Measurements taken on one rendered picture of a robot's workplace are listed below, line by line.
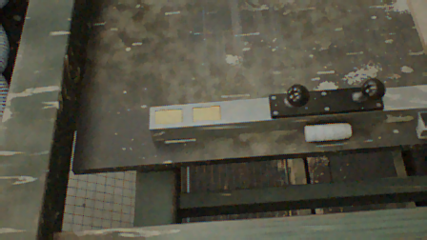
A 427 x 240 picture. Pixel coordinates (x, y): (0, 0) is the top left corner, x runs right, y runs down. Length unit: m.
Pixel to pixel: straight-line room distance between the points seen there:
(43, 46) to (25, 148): 0.23
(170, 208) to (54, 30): 0.42
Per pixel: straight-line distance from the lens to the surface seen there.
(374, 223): 0.87
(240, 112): 0.97
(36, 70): 1.04
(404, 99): 1.01
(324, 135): 0.97
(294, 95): 0.85
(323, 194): 0.99
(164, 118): 0.98
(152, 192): 0.99
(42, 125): 0.96
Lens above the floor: 1.98
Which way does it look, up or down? 22 degrees down
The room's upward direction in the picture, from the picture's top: 76 degrees counter-clockwise
